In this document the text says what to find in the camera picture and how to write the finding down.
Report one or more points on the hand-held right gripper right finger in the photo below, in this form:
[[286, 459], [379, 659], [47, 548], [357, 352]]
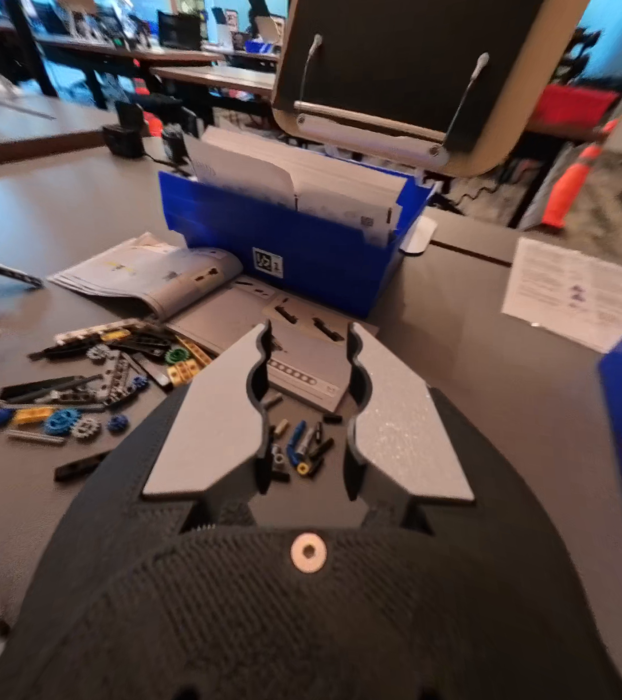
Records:
[[409, 437]]

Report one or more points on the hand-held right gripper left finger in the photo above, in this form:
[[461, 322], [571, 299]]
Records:
[[212, 426]]

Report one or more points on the cluster of small lego pins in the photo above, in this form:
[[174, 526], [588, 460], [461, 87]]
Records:
[[302, 443]]

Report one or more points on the open lego instruction booklet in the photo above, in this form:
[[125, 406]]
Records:
[[190, 284]]

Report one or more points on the black lego beam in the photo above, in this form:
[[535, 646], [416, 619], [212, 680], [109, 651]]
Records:
[[7, 273]]

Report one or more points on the white perforated technic beam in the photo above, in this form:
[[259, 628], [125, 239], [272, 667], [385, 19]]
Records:
[[119, 372]]

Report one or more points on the blue plastic bin with papers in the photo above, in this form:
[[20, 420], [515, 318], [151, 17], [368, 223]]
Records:
[[322, 246]]

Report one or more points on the white printed paper sheet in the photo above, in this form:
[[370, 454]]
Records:
[[573, 290]]

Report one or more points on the stack of white papers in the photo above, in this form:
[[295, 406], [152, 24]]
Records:
[[311, 169]]

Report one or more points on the orange traffic cone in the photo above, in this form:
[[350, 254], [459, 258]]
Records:
[[573, 180]]

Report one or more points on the red plastic bin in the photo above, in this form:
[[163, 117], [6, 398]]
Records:
[[573, 106]]

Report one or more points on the black chair with wooden rim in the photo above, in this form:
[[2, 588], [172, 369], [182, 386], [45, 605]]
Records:
[[398, 60]]

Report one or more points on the long wooden table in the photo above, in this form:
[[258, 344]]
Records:
[[125, 52]]

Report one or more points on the black computer monitor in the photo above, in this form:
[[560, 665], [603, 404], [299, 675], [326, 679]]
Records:
[[179, 30]]

